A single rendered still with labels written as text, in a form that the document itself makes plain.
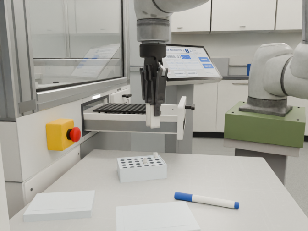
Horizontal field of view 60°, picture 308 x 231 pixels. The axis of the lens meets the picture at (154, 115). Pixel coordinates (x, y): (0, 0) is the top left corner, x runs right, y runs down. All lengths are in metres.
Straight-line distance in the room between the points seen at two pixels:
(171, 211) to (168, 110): 0.68
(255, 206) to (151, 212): 0.25
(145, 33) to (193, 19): 3.51
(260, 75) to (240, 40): 3.48
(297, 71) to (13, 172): 0.91
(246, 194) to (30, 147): 0.51
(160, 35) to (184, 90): 1.17
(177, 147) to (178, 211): 1.44
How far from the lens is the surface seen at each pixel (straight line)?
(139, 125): 0.89
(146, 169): 0.71
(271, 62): 1.13
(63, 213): 0.58
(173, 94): 1.85
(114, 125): 0.91
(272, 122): 1.09
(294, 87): 1.08
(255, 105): 1.17
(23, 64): 0.66
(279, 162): 1.18
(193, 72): 1.81
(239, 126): 1.11
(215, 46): 4.56
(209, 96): 3.86
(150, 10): 0.72
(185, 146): 1.96
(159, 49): 0.73
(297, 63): 1.05
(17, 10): 0.66
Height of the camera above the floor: 1.06
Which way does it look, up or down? 11 degrees down
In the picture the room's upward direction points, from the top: straight up
